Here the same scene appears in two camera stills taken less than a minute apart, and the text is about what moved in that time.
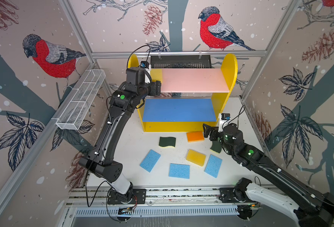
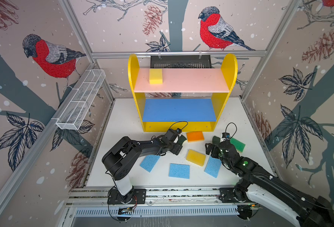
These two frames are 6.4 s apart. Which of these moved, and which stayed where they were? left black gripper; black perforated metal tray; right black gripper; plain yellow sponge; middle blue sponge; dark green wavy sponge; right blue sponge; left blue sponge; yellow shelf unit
Moved: left black gripper; right black gripper; dark green wavy sponge
Stayed: black perforated metal tray; right blue sponge; plain yellow sponge; middle blue sponge; left blue sponge; yellow shelf unit
